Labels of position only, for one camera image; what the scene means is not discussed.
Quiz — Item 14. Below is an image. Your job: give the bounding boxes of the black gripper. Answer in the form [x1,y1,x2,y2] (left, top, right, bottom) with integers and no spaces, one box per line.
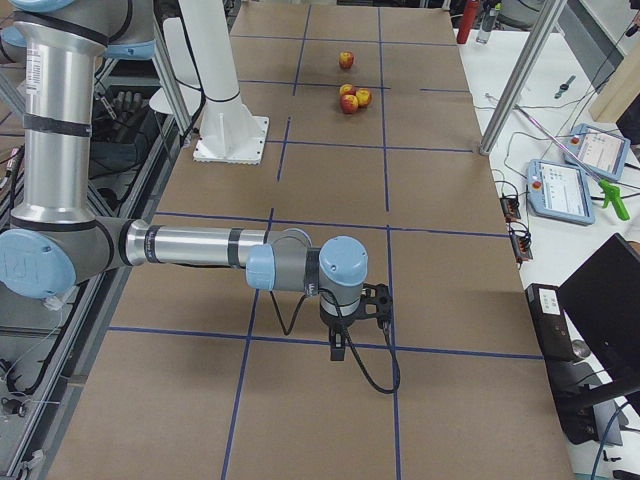
[320,290,365,360]

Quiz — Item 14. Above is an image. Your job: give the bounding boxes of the lone red yellow apple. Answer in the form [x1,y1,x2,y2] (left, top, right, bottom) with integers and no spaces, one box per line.
[338,51,355,70]

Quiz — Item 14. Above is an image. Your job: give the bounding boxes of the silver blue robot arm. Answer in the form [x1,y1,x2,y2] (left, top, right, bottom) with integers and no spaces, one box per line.
[1,1,368,360]

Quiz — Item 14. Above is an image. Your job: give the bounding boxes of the lower orange circuit board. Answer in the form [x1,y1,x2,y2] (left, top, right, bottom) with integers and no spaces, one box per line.
[507,221,533,265]

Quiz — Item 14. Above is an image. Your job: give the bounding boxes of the orange circuit board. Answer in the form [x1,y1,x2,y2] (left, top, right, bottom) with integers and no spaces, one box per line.
[507,221,533,265]
[499,196,521,223]

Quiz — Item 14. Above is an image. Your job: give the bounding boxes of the upper orange circuit board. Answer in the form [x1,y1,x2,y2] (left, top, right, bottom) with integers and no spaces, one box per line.
[499,196,521,223]

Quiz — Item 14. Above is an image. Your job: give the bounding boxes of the front red apple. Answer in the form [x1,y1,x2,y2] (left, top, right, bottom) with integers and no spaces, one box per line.
[339,94,359,114]

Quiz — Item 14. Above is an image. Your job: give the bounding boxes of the black desktop box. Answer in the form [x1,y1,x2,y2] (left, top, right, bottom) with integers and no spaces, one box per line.
[523,283,640,446]

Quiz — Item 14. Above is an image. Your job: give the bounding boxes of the right yellow red apple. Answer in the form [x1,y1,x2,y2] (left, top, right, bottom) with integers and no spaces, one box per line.
[355,88,372,109]

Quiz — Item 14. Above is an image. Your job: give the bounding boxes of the back yellow red apple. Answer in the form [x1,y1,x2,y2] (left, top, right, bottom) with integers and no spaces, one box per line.
[339,84,356,97]

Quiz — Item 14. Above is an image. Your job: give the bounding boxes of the near blue teach pendant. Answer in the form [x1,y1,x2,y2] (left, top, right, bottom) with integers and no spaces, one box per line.
[526,159,595,225]

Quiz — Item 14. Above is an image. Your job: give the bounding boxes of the blue teach pendant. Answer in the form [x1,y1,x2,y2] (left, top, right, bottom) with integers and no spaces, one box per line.
[526,159,595,225]
[566,123,631,181]

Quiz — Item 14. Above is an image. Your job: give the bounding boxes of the black computer monitor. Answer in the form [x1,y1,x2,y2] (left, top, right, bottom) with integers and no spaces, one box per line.
[559,234,639,371]

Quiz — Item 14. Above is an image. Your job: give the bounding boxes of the far blue teach pendant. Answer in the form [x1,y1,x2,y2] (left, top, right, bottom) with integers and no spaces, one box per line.
[566,123,631,181]

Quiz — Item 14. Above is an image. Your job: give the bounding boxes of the black wristwatch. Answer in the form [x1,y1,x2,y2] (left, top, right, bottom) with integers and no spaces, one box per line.
[554,75,575,99]

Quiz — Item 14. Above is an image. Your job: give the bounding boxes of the red water bottle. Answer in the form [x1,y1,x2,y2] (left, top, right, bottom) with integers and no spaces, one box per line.
[456,0,479,45]

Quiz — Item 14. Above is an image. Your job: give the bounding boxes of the clear water bottle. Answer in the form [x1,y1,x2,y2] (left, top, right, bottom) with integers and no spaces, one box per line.
[476,0,502,44]

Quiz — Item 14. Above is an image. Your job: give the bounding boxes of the wooden board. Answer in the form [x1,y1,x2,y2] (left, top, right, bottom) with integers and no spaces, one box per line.
[589,44,640,123]

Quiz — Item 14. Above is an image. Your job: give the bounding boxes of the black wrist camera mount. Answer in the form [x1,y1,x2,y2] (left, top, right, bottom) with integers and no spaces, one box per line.
[359,283,393,333]

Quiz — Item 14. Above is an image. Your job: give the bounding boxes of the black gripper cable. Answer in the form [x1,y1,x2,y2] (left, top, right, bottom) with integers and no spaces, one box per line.
[268,289,403,395]

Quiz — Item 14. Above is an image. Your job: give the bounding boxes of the aluminium frame post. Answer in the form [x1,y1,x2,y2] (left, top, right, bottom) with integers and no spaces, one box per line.
[479,0,567,156]

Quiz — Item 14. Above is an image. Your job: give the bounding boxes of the green handled grabber tool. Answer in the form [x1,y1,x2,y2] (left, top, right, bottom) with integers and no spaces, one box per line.
[514,103,630,221]

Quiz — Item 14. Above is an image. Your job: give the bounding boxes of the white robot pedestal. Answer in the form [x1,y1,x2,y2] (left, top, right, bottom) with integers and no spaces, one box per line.
[163,1,269,165]

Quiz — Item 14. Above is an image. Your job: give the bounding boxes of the aluminium side rail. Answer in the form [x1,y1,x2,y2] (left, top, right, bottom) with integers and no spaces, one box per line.
[1,114,179,479]

